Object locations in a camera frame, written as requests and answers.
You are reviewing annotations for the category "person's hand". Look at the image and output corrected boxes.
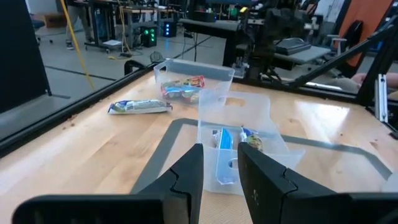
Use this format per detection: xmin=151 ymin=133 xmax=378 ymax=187
xmin=351 ymin=72 xmax=377 ymax=88

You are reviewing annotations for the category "computer with green lights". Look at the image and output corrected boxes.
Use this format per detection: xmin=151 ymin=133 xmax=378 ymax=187
xmin=139 ymin=25 xmax=158 ymax=48

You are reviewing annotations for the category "black partition panel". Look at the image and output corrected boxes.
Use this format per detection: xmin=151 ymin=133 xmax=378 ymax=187
xmin=0 ymin=0 xmax=52 ymax=114

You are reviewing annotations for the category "orange panel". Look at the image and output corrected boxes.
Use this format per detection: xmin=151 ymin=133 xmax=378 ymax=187
xmin=337 ymin=0 xmax=394 ymax=68

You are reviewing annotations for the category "dark blue granola bar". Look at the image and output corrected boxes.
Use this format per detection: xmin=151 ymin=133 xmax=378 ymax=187
xmin=238 ymin=126 xmax=264 ymax=153

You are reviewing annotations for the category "silver aluminium extrusion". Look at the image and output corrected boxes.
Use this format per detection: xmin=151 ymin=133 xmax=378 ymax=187
xmin=374 ymin=73 xmax=389 ymax=124

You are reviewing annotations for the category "computer with blue lights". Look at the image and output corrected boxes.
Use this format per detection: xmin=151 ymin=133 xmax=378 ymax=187
xmin=161 ymin=21 xmax=177 ymax=38

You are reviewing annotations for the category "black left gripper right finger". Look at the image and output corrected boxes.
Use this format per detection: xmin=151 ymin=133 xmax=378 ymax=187
xmin=238 ymin=142 xmax=398 ymax=224

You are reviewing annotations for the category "clear plastic bin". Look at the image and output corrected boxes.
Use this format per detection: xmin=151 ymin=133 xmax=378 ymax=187
xmin=196 ymin=89 xmax=307 ymax=196
xmin=153 ymin=58 xmax=236 ymax=105

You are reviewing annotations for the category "black frame workbench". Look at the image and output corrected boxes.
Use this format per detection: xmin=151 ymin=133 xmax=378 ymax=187
xmin=74 ymin=0 xmax=175 ymax=52

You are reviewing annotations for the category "person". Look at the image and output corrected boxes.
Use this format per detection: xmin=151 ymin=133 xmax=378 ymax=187
xmin=65 ymin=4 xmax=94 ymax=50

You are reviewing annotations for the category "grey-bordered silicone baking mat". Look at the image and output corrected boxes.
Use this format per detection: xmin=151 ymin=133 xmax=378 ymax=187
xmin=130 ymin=117 xmax=394 ymax=224

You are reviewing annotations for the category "grey green granola bar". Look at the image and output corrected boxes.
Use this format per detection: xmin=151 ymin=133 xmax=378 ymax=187
xmin=107 ymin=98 xmax=174 ymax=115

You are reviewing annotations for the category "red blue granola bar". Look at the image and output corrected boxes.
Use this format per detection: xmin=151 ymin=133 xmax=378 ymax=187
xmin=160 ymin=85 xmax=203 ymax=103
xmin=161 ymin=75 xmax=206 ymax=90
xmin=163 ymin=90 xmax=201 ymax=105

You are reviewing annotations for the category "yellow hanging cable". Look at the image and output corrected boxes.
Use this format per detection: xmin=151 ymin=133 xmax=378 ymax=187
xmin=60 ymin=0 xmax=96 ymax=91

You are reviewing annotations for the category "grey desk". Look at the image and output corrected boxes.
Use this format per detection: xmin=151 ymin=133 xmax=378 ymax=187
xmin=273 ymin=37 xmax=332 ymax=71

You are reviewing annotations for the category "cardboard box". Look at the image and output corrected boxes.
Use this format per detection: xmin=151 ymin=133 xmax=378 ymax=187
xmin=43 ymin=12 xmax=68 ymax=29

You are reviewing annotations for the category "black backlit keyboard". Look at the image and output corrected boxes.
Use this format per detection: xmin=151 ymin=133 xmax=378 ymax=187
xmin=275 ymin=37 xmax=312 ymax=56

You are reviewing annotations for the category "bright blue granola bar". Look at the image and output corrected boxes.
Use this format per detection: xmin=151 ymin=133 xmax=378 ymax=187
xmin=213 ymin=126 xmax=239 ymax=185

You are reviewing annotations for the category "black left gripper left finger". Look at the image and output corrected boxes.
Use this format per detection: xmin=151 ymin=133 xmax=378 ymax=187
xmin=12 ymin=143 xmax=205 ymax=224

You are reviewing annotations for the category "black office chair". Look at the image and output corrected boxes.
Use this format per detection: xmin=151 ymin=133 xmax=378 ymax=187
xmin=341 ymin=20 xmax=364 ymax=63

